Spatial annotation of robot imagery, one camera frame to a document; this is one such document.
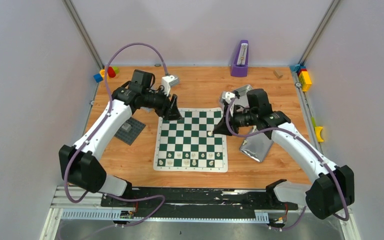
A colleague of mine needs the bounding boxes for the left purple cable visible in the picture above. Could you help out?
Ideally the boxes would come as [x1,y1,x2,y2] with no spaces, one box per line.
[63,42,170,229]

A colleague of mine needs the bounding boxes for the small wooden block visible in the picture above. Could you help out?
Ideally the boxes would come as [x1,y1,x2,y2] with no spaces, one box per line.
[273,69,283,79]

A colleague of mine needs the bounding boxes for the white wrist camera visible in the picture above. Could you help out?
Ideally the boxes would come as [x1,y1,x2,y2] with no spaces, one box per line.
[161,75,180,96]
[219,91,237,107]

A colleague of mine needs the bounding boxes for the purple cable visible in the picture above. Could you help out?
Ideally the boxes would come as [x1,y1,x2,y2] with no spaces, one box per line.
[63,42,170,229]
[224,96,350,232]

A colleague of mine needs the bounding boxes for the green white chess mat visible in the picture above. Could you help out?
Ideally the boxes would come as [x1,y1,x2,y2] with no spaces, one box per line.
[153,107,228,173]

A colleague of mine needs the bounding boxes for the yellow green toy piece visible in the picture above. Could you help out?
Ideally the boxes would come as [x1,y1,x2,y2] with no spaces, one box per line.
[311,117,324,143]

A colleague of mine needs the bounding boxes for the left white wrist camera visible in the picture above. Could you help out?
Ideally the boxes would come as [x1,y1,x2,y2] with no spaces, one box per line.
[161,75,180,96]

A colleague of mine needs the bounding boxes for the colourful block stack right corner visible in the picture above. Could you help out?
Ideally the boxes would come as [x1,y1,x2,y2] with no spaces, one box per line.
[289,64,312,92]

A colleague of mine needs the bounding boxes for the metal tin with white pieces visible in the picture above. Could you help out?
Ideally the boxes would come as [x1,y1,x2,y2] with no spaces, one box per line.
[239,133,274,163]

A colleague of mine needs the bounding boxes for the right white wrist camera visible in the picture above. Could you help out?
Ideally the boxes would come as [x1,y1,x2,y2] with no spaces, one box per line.
[219,91,237,107]

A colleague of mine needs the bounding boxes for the metal tin with black pieces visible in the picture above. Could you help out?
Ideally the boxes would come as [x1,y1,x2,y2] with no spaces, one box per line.
[226,84,253,107]

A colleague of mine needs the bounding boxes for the colourful toy blocks left corner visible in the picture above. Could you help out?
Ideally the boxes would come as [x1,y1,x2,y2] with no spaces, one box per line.
[93,66,120,83]

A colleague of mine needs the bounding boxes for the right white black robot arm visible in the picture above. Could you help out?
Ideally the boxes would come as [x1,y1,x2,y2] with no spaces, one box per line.
[212,88,355,221]

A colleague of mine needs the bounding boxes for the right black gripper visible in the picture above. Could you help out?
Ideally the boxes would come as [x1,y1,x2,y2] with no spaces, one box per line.
[212,105,257,137]

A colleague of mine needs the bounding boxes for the grey lego baseplate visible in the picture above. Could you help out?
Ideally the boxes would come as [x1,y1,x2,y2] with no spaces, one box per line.
[114,117,146,146]

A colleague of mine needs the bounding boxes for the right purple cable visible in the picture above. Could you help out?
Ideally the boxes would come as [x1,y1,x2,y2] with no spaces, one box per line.
[224,96,350,232]

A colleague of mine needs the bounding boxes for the purple metronome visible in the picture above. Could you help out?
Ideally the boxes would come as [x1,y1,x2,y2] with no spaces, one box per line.
[230,40,249,78]

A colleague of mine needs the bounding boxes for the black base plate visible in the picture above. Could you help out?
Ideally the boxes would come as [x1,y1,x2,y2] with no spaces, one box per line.
[100,186,299,220]

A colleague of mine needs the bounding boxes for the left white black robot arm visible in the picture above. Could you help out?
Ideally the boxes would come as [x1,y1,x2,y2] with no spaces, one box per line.
[58,69,182,207]

